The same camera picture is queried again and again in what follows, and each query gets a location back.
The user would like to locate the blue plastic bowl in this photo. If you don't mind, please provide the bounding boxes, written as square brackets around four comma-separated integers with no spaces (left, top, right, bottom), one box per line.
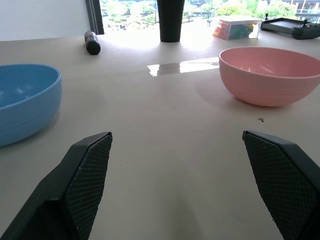
[0,64,63,147]

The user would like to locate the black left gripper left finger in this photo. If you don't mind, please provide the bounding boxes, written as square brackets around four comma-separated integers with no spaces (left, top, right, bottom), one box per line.
[0,131,113,240]

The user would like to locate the black marker pen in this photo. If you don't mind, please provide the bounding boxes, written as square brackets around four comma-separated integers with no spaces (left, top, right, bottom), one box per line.
[84,30,101,55]

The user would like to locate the pink plastic bowl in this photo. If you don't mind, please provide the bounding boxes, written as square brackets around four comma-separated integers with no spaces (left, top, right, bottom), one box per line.
[218,46,320,108]

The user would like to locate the black dotted window frame strip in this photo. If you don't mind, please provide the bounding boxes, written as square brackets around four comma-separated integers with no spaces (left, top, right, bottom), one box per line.
[85,0,105,36]

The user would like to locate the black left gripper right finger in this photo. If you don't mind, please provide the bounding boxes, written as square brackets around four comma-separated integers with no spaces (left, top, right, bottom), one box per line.
[242,130,320,240]

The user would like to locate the dark grey remote controller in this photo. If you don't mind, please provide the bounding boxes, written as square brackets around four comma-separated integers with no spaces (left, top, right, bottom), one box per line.
[260,13,320,41]

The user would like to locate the clear box of colourful blocks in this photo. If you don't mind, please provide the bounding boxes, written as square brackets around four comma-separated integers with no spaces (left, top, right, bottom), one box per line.
[212,17,263,41]

